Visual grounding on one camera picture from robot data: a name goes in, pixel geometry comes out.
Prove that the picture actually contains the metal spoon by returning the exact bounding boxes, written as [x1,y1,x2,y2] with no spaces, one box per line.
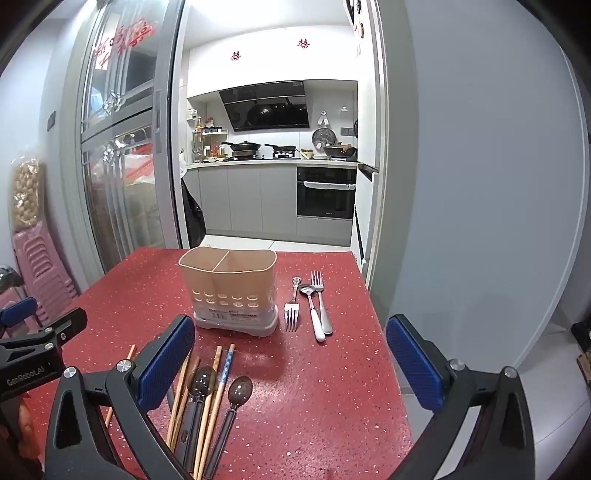
[299,285,327,342]

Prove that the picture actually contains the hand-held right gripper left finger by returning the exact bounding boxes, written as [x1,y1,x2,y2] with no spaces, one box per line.
[45,315,196,480]

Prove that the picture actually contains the beige plastic cutlery holder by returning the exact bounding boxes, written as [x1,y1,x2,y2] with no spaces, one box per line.
[178,247,280,337]

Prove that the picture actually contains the plain wooden chopstick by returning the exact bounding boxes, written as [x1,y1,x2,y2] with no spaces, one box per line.
[172,355,202,455]
[191,345,223,480]
[104,344,137,428]
[166,353,192,446]

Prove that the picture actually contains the metal fork with ornate handle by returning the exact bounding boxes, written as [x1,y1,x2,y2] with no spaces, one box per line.
[283,276,303,333]

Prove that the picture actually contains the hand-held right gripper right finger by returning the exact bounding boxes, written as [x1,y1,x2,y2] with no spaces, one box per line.
[385,314,536,480]

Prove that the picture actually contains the black range hood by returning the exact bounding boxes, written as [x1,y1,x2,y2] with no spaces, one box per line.
[218,80,310,132]

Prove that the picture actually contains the sliding glass door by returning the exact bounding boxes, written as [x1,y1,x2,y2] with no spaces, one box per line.
[76,0,186,280]

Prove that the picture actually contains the black garbage bag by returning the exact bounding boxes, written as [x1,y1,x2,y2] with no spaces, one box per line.
[181,178,207,247]

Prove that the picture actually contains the blue patterned wooden chopstick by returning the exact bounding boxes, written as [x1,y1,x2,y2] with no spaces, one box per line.
[198,343,236,480]

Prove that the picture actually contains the plain metal fork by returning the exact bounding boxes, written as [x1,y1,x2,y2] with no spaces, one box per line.
[310,270,334,335]

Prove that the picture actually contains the brown translucent plastic spoon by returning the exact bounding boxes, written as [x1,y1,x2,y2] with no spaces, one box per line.
[202,375,254,478]
[178,366,219,469]

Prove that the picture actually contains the black built-in oven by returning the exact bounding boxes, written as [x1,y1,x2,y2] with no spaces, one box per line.
[297,166,357,219]

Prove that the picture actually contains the spice rack with bottles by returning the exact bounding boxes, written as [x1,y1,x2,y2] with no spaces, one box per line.
[191,115,230,163]

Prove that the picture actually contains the white towel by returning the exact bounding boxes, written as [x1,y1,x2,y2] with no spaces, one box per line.
[302,181,356,193]

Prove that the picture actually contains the grey kitchen cabinets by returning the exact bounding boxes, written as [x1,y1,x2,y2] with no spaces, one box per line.
[198,165,298,237]

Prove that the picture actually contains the round metal steamer rack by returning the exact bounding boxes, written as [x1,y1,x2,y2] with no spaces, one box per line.
[311,128,338,151]

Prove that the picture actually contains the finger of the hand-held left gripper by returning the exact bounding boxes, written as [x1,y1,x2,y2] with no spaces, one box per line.
[0,298,38,329]
[41,308,88,356]

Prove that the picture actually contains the stack of pink stools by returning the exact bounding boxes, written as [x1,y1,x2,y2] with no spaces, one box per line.
[11,228,80,324]

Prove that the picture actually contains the black wok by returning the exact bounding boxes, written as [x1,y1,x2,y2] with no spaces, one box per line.
[223,140,262,158]

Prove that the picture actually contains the clear bag of nuts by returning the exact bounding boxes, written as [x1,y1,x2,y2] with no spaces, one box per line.
[10,157,47,232]

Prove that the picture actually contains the red door decal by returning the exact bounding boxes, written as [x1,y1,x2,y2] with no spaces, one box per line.
[92,22,153,65]

